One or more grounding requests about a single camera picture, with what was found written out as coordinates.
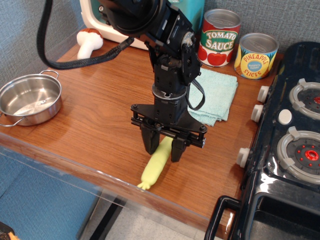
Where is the black toy stove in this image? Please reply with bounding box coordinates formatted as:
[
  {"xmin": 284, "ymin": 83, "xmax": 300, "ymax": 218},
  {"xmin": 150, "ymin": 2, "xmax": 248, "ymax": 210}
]
[{"xmin": 205, "ymin": 41, "xmax": 320, "ymax": 240}]

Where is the white plush mushroom toy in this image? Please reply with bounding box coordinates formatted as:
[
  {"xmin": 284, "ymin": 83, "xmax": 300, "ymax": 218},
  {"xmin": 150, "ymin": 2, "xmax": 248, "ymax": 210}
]
[{"xmin": 76, "ymin": 28, "xmax": 104, "ymax": 60}]

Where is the spoon with yellow-green handle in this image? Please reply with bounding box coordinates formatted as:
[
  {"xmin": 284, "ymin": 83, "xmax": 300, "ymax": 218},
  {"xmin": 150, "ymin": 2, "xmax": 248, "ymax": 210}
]
[{"xmin": 137, "ymin": 136, "xmax": 174, "ymax": 190}]

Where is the light blue folded cloth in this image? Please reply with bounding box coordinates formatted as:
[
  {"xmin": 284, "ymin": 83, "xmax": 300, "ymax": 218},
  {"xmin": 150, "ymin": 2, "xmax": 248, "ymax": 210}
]
[{"xmin": 188, "ymin": 68, "xmax": 238, "ymax": 127}]

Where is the toy microwave teal and cream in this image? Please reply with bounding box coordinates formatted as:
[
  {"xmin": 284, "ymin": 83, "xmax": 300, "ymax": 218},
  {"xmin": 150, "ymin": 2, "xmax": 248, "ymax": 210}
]
[{"xmin": 79, "ymin": 0, "xmax": 205, "ymax": 43}]

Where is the orange plush toy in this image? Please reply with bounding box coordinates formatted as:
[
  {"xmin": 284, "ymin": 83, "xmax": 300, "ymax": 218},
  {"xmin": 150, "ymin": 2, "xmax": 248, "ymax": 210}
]
[{"xmin": 0, "ymin": 231, "xmax": 20, "ymax": 240}]

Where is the pineapple slices can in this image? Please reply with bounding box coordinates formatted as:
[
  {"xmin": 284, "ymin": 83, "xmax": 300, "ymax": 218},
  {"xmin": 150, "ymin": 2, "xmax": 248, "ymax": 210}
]
[{"xmin": 234, "ymin": 32, "xmax": 279, "ymax": 80}]

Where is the stainless steel pot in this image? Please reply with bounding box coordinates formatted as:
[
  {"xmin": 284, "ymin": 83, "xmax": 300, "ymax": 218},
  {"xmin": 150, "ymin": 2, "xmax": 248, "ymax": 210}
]
[{"xmin": 0, "ymin": 70, "xmax": 62, "ymax": 128}]

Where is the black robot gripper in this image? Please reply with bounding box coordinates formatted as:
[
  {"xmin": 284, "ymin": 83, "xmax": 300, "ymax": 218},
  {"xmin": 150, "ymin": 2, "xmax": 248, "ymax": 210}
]
[{"xmin": 131, "ymin": 86, "xmax": 208, "ymax": 163}]

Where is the tomato sauce can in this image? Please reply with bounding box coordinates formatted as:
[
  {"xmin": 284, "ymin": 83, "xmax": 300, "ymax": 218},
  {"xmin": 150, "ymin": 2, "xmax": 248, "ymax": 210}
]
[{"xmin": 197, "ymin": 8, "xmax": 242, "ymax": 67}]

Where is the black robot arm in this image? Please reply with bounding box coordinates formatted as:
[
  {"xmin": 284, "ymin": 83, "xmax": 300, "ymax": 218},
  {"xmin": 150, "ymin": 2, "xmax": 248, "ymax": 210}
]
[{"xmin": 101, "ymin": 0, "xmax": 207, "ymax": 162}]

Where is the black braided cable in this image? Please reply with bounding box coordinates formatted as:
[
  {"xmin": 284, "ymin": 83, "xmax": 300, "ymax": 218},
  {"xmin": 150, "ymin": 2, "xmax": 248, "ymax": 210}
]
[{"xmin": 36, "ymin": 0, "xmax": 206, "ymax": 111}]

